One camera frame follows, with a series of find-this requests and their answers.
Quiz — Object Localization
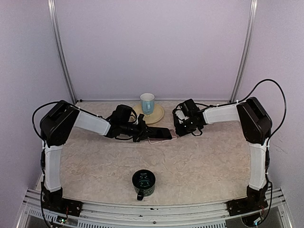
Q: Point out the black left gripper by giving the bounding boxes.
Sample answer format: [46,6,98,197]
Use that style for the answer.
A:
[121,119,157,142]

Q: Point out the purple-edged smartphone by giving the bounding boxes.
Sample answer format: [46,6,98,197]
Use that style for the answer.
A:
[157,127,172,139]

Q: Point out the pink phone case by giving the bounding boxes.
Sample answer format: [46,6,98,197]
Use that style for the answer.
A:
[148,129,178,144]

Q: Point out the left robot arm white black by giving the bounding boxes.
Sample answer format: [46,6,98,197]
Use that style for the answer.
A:
[37,100,162,211]

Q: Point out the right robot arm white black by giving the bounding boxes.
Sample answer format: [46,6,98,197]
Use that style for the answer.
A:
[172,97,272,215]

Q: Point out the beige plate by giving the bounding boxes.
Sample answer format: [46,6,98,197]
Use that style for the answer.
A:
[133,104,164,125]

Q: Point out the light blue mug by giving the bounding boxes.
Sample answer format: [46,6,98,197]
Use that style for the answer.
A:
[140,93,155,115]

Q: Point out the black mug with green print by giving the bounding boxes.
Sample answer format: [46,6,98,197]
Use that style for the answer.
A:
[132,169,156,201]

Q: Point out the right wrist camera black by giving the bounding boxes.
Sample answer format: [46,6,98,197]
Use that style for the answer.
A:
[172,104,189,123]

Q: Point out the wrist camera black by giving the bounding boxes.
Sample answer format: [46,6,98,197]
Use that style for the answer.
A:
[135,114,144,124]
[172,104,189,123]

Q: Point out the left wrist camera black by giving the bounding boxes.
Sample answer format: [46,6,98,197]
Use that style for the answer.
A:
[135,114,144,124]

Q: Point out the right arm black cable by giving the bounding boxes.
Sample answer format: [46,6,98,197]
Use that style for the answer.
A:
[239,79,287,138]

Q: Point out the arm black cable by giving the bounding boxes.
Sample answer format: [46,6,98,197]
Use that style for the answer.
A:
[31,101,62,141]
[239,79,287,138]

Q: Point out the aluminium front rail frame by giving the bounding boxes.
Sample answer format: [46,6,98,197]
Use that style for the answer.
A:
[15,189,295,228]

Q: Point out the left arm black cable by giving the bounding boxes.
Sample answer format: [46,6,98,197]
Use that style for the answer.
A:
[31,101,62,141]

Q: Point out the right aluminium corner post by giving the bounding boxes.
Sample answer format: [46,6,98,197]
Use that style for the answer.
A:
[229,0,258,103]

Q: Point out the aluminium corner post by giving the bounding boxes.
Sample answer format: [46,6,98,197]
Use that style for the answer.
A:
[47,0,77,104]
[229,0,258,103]

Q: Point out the left aluminium corner post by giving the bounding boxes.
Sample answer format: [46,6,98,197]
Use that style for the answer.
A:
[47,0,77,104]

